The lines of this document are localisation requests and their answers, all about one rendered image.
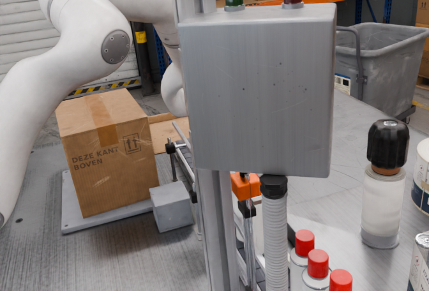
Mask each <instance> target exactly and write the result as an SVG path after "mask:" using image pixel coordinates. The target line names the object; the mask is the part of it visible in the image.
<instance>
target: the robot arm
mask: <svg viewBox="0 0 429 291"><path fill-rule="evenodd" d="M38 2H39V5H40V8H41V11H42V12H43V14H44V16H45V17H46V18H47V20H48V21H49V22H50V23H51V24H52V25H53V26H54V27H55V28H56V29H57V30H58V32H59V33H60V34H61V37H60V40H59V42H58V43H57V45H56V46H55V47H54V48H52V49H50V50H49V51H47V52H45V53H43V54H41V55H38V56H33V57H27V58H25V59H22V60H21V61H19V62H18V63H17V64H15V65H14V66H13V67H12V68H11V69H10V71H9V72H8V73H7V74H6V76H5V78H4V79H3V80H2V82H1V83H0V229H1V228H2V227H3V226H4V225H5V224H6V222H7V221H8V220H9V218H10V216H11V214H12V212H13V210H14V208H15V205H16V203H17V199H18V197H19V193H20V189H21V186H22V182H23V180H24V175H25V172H26V167H27V163H28V160H29V157H30V154H31V151H32V148H33V146H34V143H35V141H36V138H37V137H38V135H39V133H40V132H41V129H42V128H43V127H44V125H45V123H46V122H47V121H48V120H49V118H50V117H51V115H52V114H53V113H54V111H55V110H56V108H57V107H58V106H59V104H60V103H61V102H62V101H63V100H64V99H65V98H66V97H67V96H68V95H69V94H70V93H71V92H72V91H74V90H76V89H77V88H78V87H80V86H83V85H84V84H87V83H90V82H92V81H95V80H99V79H101V78H104V77H107V76H109V75H110V74H111V73H113V72H115V71H116V70H117V69H118V68H119V67H120V66H121V65H122V64H123V63H124V61H125V60H126V58H127V57H128V54H129V53H130V49H131V47H132V30H131V28H130V25H129V23H128V21H133V22H143V23H152V24H153V26H154V28H155V30H156V32H157V34H158V36H159V37H160V39H161V41H162V43H163V46H164V47H165V49H166V51H167V53H168V55H169V56H170V58H171V60H172V63H171V64H170V65H169V67H168V68H167V69H166V71H165V73H164V75H163V78H162V84H161V93H162V98H163V100H164V103H165V104H166V106H167V108H168V110H169V111H170V113H171V114H172V115H173V116H176V117H186V116H188V114H187V113H186V106H185V100H184V91H183V88H182V87H183V81H182V76H181V66H180V60H179V51H178V49H179V40H178V34H177V29H176V26H175V21H174V11H173V5H172V0H38Z"/></svg>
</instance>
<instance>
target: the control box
mask: <svg viewBox="0 0 429 291"><path fill-rule="evenodd" d="M336 18H337V5H336V4H335V3H318V4H304V7H302V8H295V9H283V8H282V6H281V5H277V6H249V7H245V10H241V11H224V8H217V9H216V12H211V13H203V12H201V13H196V14H195V15H192V16H191V17H188V18H187V19H185V20H183V21H182V22H180V23H179V24H178V32H179V42H180V47H181V57H182V63H183V73H184V82H185V88H186V98H187V104H188V113H189V119H190V129H191V134H192V144H193V154H194V160H195V167H196V168H197V169H204V170H221V171H230V172H246V173H255V174H272V175H288V176H298V177H314V178H323V179H325V178H328V177H329V173H330V165H331V150H332V139H333V105H334V87H335V52H336Z"/></svg>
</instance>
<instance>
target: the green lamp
mask: <svg viewBox="0 0 429 291"><path fill-rule="evenodd" d="M241 10H245V4H243V0H225V6H224V11H241Z"/></svg>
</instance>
